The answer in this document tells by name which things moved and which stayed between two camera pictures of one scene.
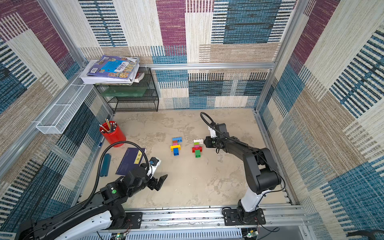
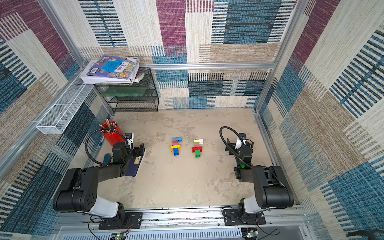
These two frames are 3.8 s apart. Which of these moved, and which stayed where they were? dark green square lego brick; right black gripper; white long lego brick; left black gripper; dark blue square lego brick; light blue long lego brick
Moved: right black gripper; left black gripper
Stayed: dark green square lego brick; light blue long lego brick; dark blue square lego brick; white long lego brick
